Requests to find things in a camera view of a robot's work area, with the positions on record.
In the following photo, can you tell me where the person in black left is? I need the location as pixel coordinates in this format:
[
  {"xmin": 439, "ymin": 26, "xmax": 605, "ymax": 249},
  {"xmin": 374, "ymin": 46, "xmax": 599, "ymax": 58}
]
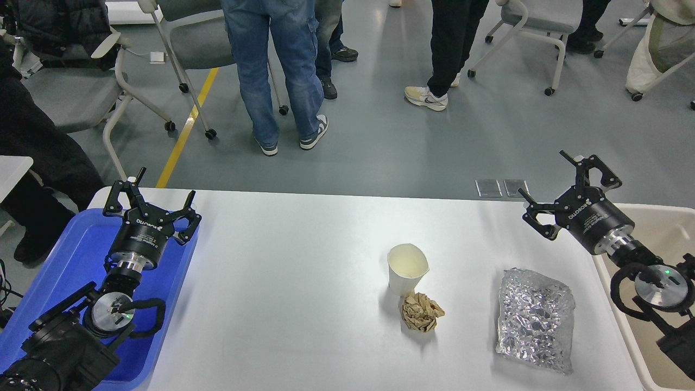
[{"xmin": 1, "ymin": 44, "xmax": 104, "ymax": 269}]

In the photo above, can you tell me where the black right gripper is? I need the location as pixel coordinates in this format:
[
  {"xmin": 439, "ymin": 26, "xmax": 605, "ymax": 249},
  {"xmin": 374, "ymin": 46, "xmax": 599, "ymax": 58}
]
[{"xmin": 517, "ymin": 150, "xmax": 636, "ymax": 256}]

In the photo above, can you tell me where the grey chair centre left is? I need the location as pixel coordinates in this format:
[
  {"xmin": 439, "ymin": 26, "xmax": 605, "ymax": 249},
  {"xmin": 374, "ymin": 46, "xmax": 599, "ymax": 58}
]
[{"xmin": 137, "ymin": 0, "xmax": 289, "ymax": 140}]

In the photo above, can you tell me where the white side table left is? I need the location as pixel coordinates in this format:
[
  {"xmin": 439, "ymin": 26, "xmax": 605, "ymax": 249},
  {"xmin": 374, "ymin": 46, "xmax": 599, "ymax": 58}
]
[{"xmin": 1, "ymin": 155, "xmax": 33, "ymax": 202}]

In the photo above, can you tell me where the crumpled brown paper ball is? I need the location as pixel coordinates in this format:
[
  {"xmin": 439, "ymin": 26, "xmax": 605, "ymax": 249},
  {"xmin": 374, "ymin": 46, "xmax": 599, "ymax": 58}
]
[{"xmin": 401, "ymin": 293, "xmax": 445, "ymax": 332}]

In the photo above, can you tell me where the grey chair upper right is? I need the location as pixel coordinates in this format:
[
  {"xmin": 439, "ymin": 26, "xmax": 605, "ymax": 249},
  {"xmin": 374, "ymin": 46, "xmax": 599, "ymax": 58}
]
[{"xmin": 467, "ymin": 1, "xmax": 583, "ymax": 96}]

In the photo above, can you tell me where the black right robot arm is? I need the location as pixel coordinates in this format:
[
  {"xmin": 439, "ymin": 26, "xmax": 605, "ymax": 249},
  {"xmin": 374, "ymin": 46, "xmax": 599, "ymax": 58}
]
[{"xmin": 518, "ymin": 151, "xmax": 694, "ymax": 379}]

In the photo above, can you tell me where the right metal floor plate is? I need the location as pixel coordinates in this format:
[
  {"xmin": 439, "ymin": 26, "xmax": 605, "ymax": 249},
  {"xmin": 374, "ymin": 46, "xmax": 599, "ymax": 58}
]
[{"xmin": 503, "ymin": 179, "xmax": 529, "ymax": 198}]

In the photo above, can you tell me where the person far upper right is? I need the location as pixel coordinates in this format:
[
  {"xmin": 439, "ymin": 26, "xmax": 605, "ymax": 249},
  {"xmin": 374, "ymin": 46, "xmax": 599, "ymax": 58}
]
[{"xmin": 566, "ymin": 1, "xmax": 610, "ymax": 54}]

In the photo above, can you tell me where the white paper cup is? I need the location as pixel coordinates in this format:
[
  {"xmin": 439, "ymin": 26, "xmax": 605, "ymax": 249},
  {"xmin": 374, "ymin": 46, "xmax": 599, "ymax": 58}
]
[{"xmin": 387, "ymin": 243, "xmax": 429, "ymax": 297}]

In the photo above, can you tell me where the grey chair far left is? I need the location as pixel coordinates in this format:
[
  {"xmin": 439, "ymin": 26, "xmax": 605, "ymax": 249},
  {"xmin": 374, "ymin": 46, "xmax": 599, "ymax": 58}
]
[{"xmin": 23, "ymin": 29, "xmax": 175, "ymax": 180}]

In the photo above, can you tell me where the blue plastic tray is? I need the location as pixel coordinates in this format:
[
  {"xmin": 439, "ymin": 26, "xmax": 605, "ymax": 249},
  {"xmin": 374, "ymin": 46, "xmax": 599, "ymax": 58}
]
[{"xmin": 1, "ymin": 209, "xmax": 198, "ymax": 390}]

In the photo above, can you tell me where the beige plastic bin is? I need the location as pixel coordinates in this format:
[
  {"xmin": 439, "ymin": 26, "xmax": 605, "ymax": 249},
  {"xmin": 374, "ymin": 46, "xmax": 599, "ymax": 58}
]
[{"xmin": 593, "ymin": 204, "xmax": 694, "ymax": 390}]

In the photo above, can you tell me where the white chair with coat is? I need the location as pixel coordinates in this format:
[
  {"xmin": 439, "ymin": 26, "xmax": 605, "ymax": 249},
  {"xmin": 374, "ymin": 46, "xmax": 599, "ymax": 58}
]
[{"xmin": 593, "ymin": 1, "xmax": 694, "ymax": 102}]

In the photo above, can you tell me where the person in black trousers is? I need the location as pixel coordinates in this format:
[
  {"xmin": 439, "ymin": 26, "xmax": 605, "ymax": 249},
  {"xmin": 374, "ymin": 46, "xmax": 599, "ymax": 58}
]
[{"xmin": 404, "ymin": 1, "xmax": 489, "ymax": 111}]

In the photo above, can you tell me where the grey chair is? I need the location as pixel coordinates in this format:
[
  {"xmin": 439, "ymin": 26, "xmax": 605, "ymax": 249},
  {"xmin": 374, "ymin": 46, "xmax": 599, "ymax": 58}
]
[
  {"xmin": 467, "ymin": 1, "xmax": 583, "ymax": 96},
  {"xmin": 137, "ymin": 0, "xmax": 289, "ymax": 140},
  {"xmin": 23, "ymin": 29, "xmax": 175, "ymax": 180}
]

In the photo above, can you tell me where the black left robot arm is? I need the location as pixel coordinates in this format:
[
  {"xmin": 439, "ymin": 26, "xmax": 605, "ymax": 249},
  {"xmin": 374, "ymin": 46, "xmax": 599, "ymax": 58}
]
[{"xmin": 2, "ymin": 171, "xmax": 201, "ymax": 390}]

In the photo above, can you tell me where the person in blue jeans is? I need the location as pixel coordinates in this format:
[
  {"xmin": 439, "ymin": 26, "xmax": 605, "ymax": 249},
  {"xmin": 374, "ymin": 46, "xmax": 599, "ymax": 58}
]
[{"xmin": 220, "ymin": 0, "xmax": 330, "ymax": 157}]

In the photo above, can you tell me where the metal floor plate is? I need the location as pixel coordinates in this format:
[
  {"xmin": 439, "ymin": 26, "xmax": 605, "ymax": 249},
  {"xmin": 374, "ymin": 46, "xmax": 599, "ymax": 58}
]
[
  {"xmin": 503, "ymin": 179, "xmax": 529, "ymax": 198},
  {"xmin": 476, "ymin": 180, "xmax": 502, "ymax": 198}
]

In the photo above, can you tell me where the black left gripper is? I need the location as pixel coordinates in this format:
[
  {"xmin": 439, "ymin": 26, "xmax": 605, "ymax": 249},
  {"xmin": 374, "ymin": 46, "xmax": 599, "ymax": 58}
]
[{"xmin": 102, "ymin": 167, "xmax": 203, "ymax": 271}]

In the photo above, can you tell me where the crinkled silver foil bag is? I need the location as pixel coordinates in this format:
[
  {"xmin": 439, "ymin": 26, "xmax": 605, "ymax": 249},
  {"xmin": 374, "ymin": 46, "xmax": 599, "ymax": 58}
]
[{"xmin": 495, "ymin": 269, "xmax": 576, "ymax": 375}]

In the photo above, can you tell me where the person in dark jeans behind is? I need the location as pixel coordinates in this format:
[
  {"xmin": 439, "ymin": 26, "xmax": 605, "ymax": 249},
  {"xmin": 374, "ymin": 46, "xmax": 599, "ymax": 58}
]
[{"xmin": 314, "ymin": 1, "xmax": 358, "ymax": 100}]

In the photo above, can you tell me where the left metal floor plate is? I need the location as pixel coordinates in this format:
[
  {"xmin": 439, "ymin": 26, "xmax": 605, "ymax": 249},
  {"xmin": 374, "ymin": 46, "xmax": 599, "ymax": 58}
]
[{"xmin": 476, "ymin": 180, "xmax": 502, "ymax": 198}]

